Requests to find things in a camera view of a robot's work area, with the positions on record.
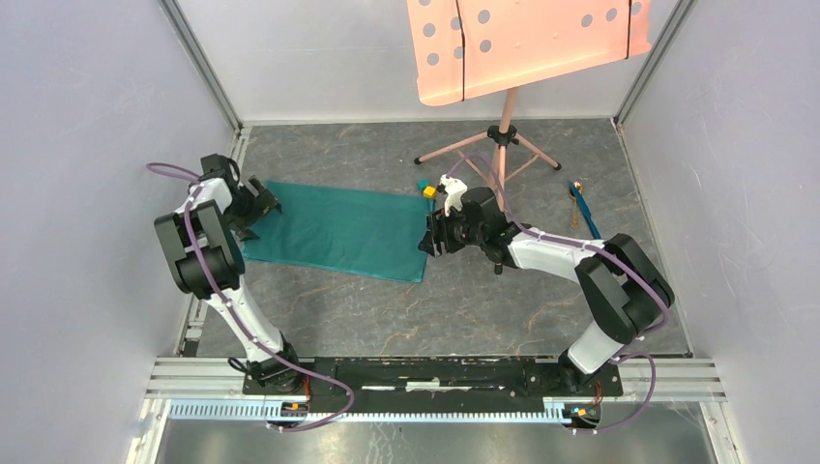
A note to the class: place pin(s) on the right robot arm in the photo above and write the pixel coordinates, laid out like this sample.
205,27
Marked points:
627,295

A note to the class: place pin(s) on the teal cloth napkin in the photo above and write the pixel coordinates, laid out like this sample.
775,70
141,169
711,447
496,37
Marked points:
359,232

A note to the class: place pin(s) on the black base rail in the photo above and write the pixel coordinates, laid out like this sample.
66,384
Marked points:
457,389

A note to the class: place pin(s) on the blue handled utensil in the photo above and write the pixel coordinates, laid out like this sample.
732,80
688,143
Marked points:
586,215

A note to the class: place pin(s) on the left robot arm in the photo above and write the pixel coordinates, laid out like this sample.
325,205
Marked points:
201,243

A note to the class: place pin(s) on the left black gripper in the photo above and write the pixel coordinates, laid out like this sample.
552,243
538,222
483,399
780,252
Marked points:
244,233

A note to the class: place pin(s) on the gold spoon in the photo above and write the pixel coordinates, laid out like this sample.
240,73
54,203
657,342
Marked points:
575,190

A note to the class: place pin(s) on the pink music stand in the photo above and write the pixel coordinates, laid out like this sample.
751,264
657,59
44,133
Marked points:
469,49

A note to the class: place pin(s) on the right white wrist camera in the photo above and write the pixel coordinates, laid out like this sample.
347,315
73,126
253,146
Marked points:
453,190

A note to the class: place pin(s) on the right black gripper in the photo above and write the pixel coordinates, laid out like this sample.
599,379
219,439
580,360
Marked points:
437,225

